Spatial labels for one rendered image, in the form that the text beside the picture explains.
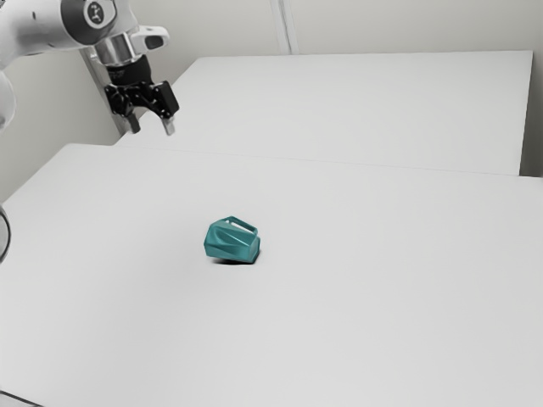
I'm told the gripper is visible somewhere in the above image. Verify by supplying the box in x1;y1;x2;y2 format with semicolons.
103;55;181;137

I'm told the teal faceted mug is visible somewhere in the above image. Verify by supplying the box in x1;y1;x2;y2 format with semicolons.
203;215;262;265

